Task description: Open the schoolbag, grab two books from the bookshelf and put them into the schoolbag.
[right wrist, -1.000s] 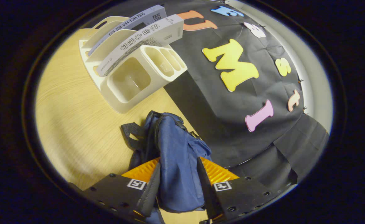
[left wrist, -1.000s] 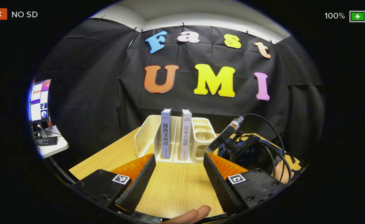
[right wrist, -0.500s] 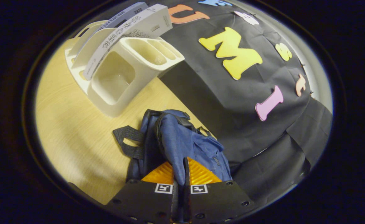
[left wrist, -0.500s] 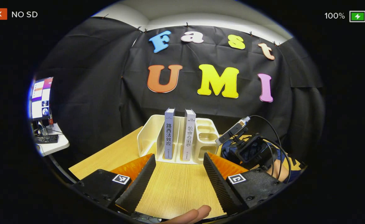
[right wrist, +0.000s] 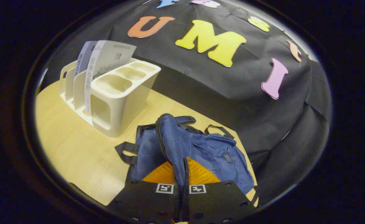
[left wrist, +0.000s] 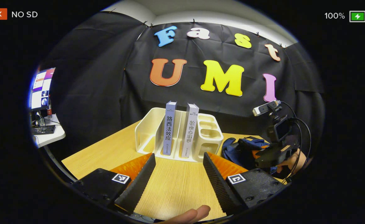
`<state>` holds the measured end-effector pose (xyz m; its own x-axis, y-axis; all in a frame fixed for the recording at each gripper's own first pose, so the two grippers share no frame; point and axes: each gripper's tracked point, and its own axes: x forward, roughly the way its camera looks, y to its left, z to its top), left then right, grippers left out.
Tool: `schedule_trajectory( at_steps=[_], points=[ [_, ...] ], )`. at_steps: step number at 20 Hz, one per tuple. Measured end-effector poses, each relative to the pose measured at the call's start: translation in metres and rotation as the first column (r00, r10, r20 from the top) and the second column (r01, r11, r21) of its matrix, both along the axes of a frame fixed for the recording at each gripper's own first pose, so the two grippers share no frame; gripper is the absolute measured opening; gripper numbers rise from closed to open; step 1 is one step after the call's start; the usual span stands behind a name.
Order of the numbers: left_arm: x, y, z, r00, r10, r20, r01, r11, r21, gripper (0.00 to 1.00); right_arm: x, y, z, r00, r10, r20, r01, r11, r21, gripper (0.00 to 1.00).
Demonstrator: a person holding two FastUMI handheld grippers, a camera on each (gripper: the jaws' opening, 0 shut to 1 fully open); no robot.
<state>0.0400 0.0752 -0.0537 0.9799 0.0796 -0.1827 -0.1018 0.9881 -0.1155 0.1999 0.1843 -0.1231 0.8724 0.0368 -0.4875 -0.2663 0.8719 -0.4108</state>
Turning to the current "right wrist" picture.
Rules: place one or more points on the white book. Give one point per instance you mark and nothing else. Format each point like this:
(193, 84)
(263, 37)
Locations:
(111, 57)

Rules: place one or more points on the blue schoolbag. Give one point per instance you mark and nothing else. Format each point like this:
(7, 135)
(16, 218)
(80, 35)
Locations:
(201, 149)

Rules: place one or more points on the grey-purple book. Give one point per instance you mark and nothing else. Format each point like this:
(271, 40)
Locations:
(82, 59)

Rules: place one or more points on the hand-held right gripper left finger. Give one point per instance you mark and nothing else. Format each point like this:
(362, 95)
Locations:
(145, 202)

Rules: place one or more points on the black backdrop cloth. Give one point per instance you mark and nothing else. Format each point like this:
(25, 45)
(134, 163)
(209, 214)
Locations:
(232, 84)

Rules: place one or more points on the cream plastic bookshelf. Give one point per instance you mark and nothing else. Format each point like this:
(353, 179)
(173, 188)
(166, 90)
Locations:
(120, 102)

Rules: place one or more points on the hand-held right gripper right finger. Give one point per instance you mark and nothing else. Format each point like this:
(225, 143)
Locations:
(213, 202)

